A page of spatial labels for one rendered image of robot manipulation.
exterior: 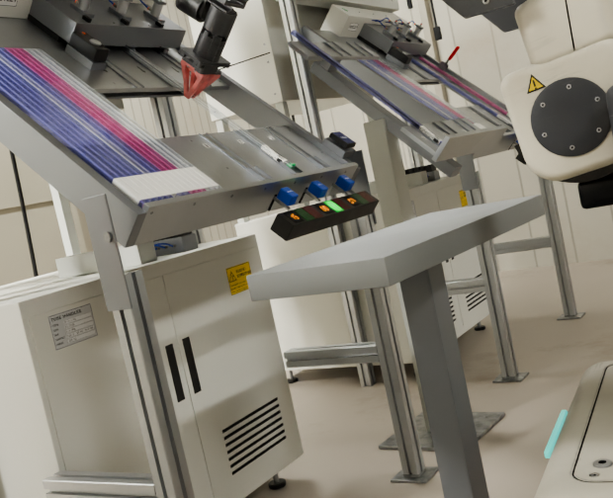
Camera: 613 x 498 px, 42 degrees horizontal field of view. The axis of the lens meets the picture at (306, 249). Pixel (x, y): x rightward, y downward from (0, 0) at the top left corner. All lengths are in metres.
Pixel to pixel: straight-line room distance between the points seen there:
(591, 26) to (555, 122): 0.13
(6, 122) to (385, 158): 0.99
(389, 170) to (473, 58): 2.57
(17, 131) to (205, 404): 0.72
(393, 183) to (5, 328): 1.01
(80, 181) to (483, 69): 3.46
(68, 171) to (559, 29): 0.74
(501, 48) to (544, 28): 3.35
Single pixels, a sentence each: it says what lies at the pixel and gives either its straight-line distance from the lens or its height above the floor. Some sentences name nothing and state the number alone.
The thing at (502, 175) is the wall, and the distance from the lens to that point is 4.51.
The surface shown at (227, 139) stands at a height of 0.83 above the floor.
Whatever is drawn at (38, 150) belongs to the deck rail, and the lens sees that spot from 1.34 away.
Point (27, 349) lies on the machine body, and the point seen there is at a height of 0.54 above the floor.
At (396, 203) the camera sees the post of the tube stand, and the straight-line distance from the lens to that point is 2.03.
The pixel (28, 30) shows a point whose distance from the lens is 1.78.
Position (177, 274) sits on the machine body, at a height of 0.58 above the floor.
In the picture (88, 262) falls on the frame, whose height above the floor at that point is 0.64.
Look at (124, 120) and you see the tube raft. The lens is 1.49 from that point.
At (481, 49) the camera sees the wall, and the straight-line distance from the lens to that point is 4.53.
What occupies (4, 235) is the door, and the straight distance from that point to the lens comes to 4.18.
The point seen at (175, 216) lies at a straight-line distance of 1.28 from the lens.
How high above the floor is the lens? 0.71
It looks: 5 degrees down
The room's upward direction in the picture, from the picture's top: 12 degrees counter-clockwise
